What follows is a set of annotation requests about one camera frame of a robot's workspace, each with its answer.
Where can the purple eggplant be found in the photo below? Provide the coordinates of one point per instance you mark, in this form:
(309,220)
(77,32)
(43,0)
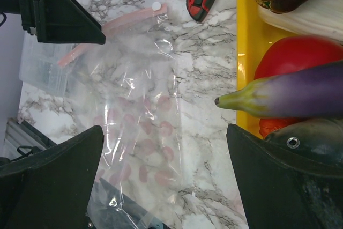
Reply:
(314,92)

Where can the clear zip top bag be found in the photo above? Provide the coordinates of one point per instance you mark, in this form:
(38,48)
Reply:
(128,87)

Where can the clear plastic screw box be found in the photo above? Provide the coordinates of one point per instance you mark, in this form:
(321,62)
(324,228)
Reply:
(39,66)

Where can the grey toy fish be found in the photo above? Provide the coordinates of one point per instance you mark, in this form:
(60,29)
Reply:
(317,139)

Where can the red tomato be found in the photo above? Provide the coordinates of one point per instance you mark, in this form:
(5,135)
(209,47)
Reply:
(297,53)

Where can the green celery stalk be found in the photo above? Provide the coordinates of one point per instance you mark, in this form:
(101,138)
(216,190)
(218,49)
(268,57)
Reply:
(317,17)

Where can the yellow plastic tray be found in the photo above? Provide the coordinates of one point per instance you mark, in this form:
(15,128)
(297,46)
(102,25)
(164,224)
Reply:
(254,38)

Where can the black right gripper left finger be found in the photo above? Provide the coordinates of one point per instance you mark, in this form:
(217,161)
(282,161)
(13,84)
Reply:
(51,189)

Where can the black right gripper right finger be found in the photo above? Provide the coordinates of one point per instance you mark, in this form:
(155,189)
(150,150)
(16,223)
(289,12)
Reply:
(281,189)

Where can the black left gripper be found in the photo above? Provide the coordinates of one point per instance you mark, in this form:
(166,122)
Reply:
(56,21)

